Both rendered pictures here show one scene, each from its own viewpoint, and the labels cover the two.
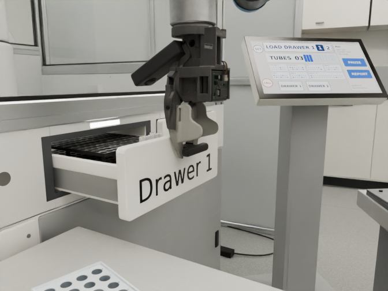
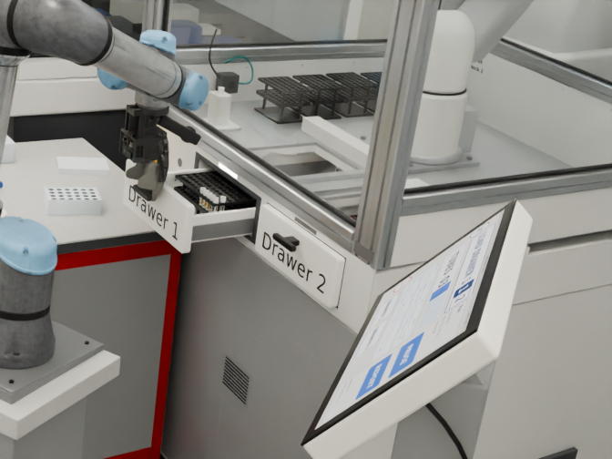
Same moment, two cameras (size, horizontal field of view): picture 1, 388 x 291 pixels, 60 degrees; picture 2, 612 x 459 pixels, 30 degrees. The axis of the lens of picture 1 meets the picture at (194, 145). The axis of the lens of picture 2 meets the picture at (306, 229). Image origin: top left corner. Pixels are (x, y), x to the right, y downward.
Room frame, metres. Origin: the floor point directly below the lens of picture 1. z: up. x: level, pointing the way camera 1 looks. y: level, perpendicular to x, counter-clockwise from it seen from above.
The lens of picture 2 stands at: (1.75, -2.00, 1.84)
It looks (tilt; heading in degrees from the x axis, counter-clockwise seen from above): 23 degrees down; 112
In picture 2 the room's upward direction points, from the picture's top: 9 degrees clockwise
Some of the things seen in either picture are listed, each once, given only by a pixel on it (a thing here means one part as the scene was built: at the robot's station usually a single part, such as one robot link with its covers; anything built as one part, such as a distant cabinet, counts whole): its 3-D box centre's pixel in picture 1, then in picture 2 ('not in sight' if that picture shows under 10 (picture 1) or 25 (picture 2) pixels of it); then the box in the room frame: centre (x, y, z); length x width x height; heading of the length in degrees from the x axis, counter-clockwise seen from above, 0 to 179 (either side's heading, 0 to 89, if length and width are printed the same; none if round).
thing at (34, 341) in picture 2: not in sight; (14, 322); (0.64, -0.53, 0.83); 0.15 x 0.15 x 0.10
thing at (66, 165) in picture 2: not in sight; (82, 166); (0.19, 0.33, 0.77); 0.13 x 0.09 x 0.02; 41
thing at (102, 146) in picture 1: (97, 155); (234, 197); (0.69, 0.20, 0.87); 0.22 x 0.18 x 0.06; 59
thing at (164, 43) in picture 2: not in sight; (155, 59); (0.57, 0.00, 1.20); 0.09 x 0.08 x 0.11; 85
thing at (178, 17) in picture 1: (194, 15); (153, 96); (0.57, 0.00, 1.12); 0.08 x 0.08 x 0.05
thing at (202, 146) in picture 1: (189, 148); (147, 192); (0.57, 0.01, 0.91); 0.07 x 0.04 x 0.01; 149
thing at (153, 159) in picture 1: (176, 164); (157, 204); (0.59, 0.03, 0.87); 0.29 x 0.02 x 0.11; 149
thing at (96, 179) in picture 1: (94, 156); (238, 198); (0.69, 0.21, 0.86); 0.40 x 0.26 x 0.06; 59
